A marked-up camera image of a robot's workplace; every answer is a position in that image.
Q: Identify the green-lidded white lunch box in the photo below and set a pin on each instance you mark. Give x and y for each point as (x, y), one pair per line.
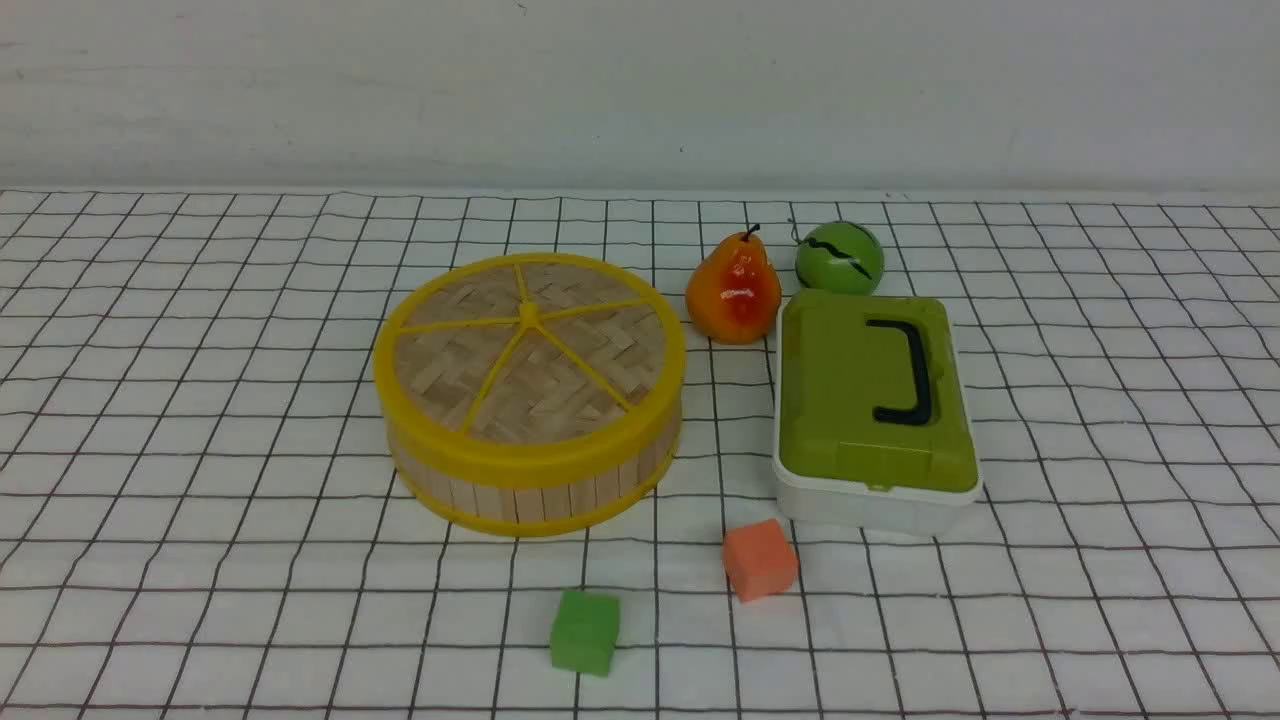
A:
(870, 423)

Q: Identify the white checkered tablecloth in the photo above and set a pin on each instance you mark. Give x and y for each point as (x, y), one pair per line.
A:
(200, 519)

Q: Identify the orange-red toy pear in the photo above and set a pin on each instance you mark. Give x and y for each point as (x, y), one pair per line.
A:
(734, 294)

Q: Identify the green foam cube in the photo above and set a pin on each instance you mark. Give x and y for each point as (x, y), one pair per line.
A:
(585, 632)

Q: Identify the yellow-rimmed woven steamer lid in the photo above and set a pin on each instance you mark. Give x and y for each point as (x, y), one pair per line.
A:
(532, 370)

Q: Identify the bamboo steamer basket yellow rims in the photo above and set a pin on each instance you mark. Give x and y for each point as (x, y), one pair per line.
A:
(569, 505)

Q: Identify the orange foam cube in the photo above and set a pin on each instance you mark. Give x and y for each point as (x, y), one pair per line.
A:
(759, 561)

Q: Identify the green toy watermelon ball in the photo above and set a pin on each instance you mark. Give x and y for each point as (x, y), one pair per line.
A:
(841, 257)

